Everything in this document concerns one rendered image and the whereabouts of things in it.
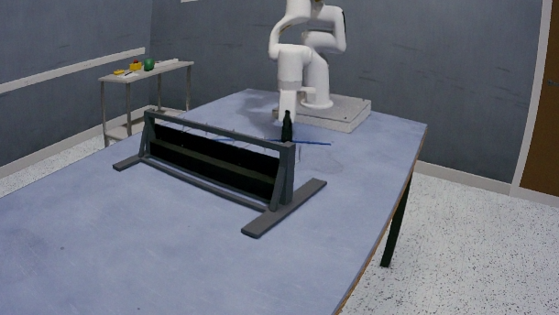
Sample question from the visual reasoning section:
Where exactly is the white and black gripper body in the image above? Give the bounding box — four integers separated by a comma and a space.
277, 88, 298, 123

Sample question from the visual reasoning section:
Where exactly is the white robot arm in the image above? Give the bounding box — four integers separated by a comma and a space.
268, 0, 346, 109

